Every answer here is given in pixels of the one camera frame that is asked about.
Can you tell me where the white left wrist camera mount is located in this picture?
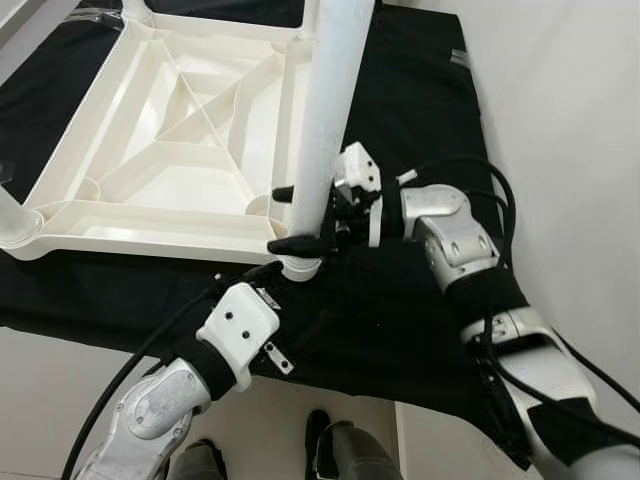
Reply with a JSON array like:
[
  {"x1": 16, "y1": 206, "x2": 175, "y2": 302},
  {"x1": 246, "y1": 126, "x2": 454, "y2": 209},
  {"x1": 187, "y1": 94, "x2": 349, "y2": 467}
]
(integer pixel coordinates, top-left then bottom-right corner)
[{"x1": 197, "y1": 283, "x2": 281, "y2": 389}]

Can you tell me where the white plastic table top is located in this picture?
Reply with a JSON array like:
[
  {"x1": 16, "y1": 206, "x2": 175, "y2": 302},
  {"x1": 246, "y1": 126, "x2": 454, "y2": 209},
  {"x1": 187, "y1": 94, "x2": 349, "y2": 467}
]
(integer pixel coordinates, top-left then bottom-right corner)
[{"x1": 0, "y1": 5, "x2": 326, "y2": 281}]

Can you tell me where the black cloth table cover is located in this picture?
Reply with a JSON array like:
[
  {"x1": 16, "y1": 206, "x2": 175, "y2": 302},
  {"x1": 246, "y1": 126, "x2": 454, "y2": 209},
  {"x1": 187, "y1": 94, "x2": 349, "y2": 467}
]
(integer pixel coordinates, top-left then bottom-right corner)
[{"x1": 0, "y1": 0, "x2": 531, "y2": 471}]

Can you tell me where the short black right arm cable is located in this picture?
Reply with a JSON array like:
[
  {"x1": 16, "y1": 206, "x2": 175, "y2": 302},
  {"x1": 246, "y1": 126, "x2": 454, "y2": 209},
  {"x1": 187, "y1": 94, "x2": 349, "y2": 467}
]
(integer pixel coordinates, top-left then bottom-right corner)
[{"x1": 465, "y1": 188, "x2": 511, "y2": 271}]

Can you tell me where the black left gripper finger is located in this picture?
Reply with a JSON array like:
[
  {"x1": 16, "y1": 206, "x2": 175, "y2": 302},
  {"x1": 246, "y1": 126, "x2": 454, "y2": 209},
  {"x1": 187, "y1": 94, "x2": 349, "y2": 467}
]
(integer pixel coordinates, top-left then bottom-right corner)
[{"x1": 235, "y1": 260, "x2": 286, "y2": 286}]

